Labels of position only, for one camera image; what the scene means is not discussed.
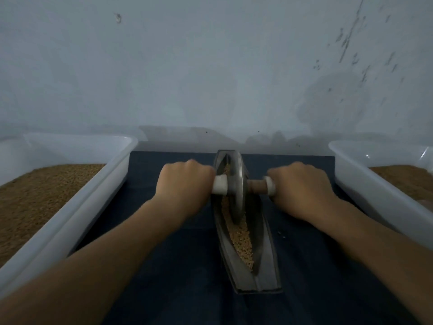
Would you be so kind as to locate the person's right hand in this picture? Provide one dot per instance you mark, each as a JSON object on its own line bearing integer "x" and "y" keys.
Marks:
{"x": 303, "y": 191}

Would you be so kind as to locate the person's left hand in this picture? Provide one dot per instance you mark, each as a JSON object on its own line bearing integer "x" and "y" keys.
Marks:
{"x": 182, "y": 187}

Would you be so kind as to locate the white plastic tray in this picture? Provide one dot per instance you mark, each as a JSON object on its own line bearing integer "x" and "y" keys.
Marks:
{"x": 372, "y": 193}
{"x": 81, "y": 199}

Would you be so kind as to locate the small ground grain portion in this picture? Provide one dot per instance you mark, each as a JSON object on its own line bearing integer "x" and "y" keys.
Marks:
{"x": 240, "y": 240}

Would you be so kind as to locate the boat-shaped metal grinding trough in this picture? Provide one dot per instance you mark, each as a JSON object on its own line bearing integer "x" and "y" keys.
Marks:
{"x": 265, "y": 274}

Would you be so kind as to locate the person's right forearm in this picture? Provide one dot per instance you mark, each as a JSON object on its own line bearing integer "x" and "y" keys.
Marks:
{"x": 385, "y": 257}

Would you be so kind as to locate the person's left forearm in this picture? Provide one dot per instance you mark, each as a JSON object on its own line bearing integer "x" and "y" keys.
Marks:
{"x": 88, "y": 267}

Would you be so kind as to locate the dark blue tablecloth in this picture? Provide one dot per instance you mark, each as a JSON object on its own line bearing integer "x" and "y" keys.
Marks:
{"x": 182, "y": 281}

